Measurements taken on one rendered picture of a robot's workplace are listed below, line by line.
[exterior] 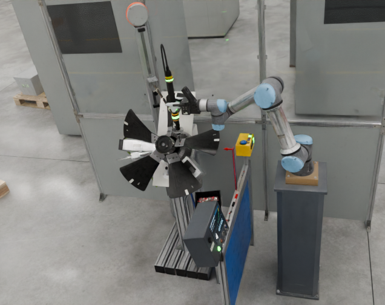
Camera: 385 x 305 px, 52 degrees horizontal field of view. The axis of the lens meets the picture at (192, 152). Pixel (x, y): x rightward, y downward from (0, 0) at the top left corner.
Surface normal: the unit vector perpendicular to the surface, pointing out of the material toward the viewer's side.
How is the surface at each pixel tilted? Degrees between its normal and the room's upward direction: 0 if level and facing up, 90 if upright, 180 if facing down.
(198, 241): 90
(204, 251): 90
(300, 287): 90
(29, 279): 0
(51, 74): 90
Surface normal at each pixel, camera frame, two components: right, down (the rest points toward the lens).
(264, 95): -0.54, 0.41
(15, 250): -0.13, -0.83
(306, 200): -0.25, 0.55
